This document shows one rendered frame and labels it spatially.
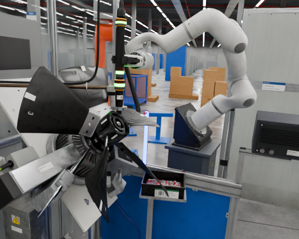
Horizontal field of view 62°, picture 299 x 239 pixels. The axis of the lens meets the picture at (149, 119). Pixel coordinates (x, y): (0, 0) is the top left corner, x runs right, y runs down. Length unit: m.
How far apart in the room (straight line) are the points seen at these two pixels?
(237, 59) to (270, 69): 1.39
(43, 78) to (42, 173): 0.30
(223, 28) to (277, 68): 1.59
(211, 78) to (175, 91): 2.28
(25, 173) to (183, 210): 1.00
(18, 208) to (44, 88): 0.57
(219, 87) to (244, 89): 7.06
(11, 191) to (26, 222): 0.44
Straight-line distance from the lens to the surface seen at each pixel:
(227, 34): 1.23
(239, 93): 1.51
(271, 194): 3.08
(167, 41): 1.22
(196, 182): 1.46
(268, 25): 2.77
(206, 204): 1.53
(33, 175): 0.86
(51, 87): 0.89
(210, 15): 1.21
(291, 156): 1.37
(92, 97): 1.09
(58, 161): 0.93
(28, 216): 1.21
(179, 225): 1.64
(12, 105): 1.13
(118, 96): 1.06
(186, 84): 10.27
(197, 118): 1.63
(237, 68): 1.41
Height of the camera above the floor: 1.47
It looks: 13 degrees down
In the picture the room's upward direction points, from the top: 3 degrees clockwise
